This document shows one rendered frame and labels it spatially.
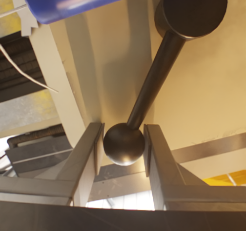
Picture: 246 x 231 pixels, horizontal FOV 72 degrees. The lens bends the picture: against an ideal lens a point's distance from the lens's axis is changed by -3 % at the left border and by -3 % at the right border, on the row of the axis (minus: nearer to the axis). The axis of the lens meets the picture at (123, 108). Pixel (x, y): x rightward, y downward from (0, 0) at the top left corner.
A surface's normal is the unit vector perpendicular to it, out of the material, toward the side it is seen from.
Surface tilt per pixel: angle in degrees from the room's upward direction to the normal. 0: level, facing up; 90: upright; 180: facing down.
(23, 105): 90
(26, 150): 90
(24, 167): 90
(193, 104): 90
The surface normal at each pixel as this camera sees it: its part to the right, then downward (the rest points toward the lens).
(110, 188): -0.04, 0.27
